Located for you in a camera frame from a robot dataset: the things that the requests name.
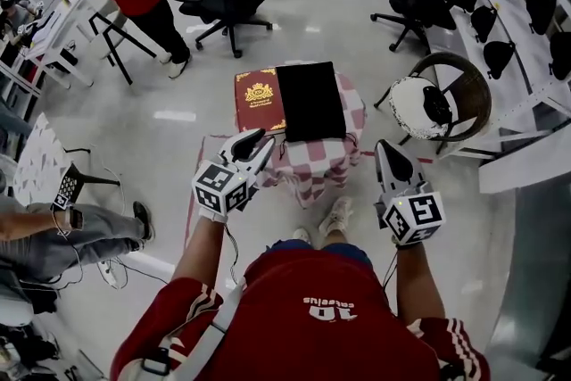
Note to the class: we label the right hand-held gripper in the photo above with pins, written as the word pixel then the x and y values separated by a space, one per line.
pixel 415 214

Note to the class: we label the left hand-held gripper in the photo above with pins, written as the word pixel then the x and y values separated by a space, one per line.
pixel 220 188

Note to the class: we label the person's left forearm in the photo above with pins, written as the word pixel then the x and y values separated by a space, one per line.
pixel 201 247

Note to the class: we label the person's right forearm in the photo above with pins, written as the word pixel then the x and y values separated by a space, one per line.
pixel 417 281

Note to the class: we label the red gold-printed book box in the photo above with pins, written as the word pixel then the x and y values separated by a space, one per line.
pixel 258 100

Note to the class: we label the white speckled seat cushion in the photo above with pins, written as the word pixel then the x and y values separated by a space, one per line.
pixel 408 107

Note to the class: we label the red white checkered tablecloth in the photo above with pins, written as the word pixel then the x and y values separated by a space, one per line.
pixel 321 165

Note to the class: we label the person's white shoe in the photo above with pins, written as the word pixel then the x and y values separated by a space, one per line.
pixel 302 235
pixel 336 214

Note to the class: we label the black object on cushion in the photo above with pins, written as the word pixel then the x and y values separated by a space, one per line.
pixel 437 105

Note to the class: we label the person's blue shorts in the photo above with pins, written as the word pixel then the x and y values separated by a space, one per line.
pixel 348 250

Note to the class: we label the brown wicker chair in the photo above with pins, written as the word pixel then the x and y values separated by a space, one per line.
pixel 468 89

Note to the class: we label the long white shelf bench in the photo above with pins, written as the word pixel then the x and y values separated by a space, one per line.
pixel 513 125

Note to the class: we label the row of black headsets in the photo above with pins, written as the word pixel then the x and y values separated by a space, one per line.
pixel 497 53

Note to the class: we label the person's red striped-sleeve shirt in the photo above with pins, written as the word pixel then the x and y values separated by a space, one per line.
pixel 308 325

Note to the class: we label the white power strip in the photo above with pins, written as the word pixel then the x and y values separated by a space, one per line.
pixel 108 273

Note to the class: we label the white patterned chair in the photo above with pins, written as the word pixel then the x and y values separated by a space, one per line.
pixel 38 156

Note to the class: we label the white desk with black legs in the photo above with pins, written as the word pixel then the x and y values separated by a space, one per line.
pixel 67 24

